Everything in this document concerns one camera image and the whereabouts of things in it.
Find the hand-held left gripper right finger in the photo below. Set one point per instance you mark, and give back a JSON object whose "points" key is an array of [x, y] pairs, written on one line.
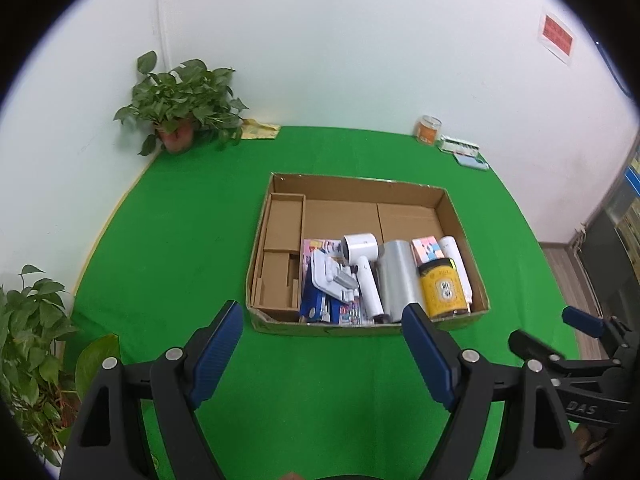
{"points": [[430, 355]]}

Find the colourful board game box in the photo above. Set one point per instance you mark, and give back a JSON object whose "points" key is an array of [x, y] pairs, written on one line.
{"points": [[320, 247]]}

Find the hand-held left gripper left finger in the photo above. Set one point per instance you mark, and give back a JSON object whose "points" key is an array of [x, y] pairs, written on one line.
{"points": [[217, 352]]}

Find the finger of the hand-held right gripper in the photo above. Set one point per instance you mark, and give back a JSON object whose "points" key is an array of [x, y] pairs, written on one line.
{"points": [[582, 321], [527, 345]]}

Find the tall white bottle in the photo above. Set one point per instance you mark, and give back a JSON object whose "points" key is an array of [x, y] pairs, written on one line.
{"points": [[452, 247]]}

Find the glass jar with orange label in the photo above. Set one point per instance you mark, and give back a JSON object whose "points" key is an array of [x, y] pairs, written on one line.
{"points": [[429, 132]]}

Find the small cardboard insert box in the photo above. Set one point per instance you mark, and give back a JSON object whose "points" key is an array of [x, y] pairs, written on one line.
{"points": [[280, 225]]}

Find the white box of coloured items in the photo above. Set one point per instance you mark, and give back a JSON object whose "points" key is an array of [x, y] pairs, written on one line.
{"points": [[460, 146]]}

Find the dark cabinet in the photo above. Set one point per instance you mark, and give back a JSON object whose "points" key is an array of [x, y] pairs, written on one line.
{"points": [[615, 250]]}

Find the red wall sign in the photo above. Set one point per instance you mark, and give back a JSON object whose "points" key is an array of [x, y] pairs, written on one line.
{"points": [[556, 35]]}

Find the yellow round can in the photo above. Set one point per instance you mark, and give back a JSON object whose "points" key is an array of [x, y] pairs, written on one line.
{"points": [[442, 290]]}

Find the large cardboard box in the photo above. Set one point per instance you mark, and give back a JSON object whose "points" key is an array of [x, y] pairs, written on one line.
{"points": [[340, 215]]}

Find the silver cylinder roll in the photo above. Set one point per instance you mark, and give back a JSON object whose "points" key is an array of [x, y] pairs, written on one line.
{"points": [[397, 280]]}

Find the white handheld fan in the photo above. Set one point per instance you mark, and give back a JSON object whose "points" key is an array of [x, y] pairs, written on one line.
{"points": [[367, 285]]}

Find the light blue flat box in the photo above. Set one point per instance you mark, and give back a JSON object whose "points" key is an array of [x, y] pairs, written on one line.
{"points": [[472, 161]]}

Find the potted plant in orange pot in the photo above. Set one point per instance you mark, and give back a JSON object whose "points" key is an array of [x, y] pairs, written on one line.
{"points": [[175, 100]]}

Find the white plastic blister package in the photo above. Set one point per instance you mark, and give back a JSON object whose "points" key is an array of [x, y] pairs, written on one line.
{"points": [[327, 272]]}

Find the white wall conduit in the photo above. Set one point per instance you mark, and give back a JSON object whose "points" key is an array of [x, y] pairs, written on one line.
{"points": [[162, 10]]}

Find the large-leaf pothos plant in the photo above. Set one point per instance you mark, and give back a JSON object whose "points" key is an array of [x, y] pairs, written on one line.
{"points": [[35, 310]]}

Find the pastel puzzle cube box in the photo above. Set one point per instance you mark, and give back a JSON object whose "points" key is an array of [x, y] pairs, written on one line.
{"points": [[427, 250]]}

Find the green table cloth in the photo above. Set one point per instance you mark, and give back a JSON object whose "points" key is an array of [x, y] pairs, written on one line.
{"points": [[175, 235]]}

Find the yellow paper packet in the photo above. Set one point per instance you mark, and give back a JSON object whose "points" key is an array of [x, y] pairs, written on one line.
{"points": [[260, 130]]}

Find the blue stapler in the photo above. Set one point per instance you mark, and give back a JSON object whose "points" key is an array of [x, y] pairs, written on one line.
{"points": [[312, 305]]}

